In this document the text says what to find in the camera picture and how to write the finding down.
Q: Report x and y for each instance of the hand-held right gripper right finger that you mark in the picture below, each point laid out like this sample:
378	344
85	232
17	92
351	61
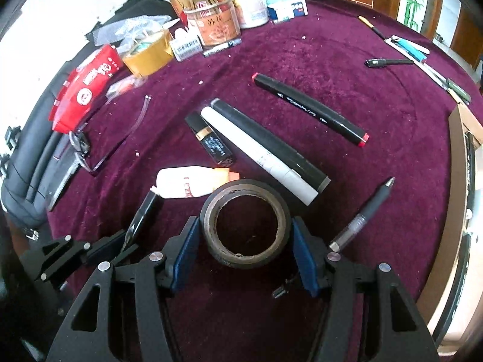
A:
305	260

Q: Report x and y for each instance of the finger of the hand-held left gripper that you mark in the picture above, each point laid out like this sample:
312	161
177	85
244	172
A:
107	247
126	254

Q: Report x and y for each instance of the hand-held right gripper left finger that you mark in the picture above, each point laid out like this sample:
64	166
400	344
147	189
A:
185	256

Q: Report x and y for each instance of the small black tube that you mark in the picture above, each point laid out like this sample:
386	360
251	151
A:
145	211

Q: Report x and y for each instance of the dark tape roll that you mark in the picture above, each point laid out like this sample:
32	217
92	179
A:
245	260

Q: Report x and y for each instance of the black lipstick tube gold band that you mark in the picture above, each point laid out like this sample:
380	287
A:
211	139

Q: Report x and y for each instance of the black marker grey caps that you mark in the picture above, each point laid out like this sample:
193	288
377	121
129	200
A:
271	143

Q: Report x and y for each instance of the cardboard box tray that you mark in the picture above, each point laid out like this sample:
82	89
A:
456	151

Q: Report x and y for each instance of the white glue bottle orange cap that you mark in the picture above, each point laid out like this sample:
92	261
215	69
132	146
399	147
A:
185	183

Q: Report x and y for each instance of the black flat case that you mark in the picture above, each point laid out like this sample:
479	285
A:
62	184

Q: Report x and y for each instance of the black gel pen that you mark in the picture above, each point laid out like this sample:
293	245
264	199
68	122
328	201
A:
366	211

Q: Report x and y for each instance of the white marker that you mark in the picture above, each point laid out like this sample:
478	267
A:
256	154

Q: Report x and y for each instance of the black backpack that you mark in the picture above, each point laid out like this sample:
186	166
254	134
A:
34	147

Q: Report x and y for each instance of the black marker red caps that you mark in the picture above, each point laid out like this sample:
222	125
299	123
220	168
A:
309	109

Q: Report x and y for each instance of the clear plastic strip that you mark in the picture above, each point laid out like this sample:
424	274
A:
145	100

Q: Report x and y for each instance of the orange item clear packet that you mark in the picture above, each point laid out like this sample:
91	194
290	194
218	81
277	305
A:
122	86

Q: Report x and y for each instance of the red plastic bag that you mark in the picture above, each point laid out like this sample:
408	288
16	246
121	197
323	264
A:
86	86

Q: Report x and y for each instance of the tan packing tape roll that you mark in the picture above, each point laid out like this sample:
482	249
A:
151	60

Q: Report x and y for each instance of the small white barcode box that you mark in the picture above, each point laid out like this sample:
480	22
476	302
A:
185	47

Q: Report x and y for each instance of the small black white pen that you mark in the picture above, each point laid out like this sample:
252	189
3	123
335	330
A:
222	47

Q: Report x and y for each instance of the black clip pen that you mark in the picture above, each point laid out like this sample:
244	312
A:
385	62

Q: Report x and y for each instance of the clear plastic bag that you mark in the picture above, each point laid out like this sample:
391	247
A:
128	26

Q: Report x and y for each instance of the green pen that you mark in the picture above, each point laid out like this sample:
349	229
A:
458	91

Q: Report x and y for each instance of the clear jar red lid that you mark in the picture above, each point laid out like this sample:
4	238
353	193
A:
215	26

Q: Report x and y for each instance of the blue lighter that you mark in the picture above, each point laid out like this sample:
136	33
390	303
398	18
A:
413	51

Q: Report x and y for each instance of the white flat stick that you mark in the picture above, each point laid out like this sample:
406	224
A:
422	48

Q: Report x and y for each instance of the yellow black pen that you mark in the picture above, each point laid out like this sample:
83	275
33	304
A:
371	26

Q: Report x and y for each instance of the small white blue box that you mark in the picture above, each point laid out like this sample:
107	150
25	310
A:
294	9

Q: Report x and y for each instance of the white plastic jar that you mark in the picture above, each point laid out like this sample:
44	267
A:
253	7

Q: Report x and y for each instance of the bamboo wall poster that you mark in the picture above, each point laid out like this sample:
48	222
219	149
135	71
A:
415	0

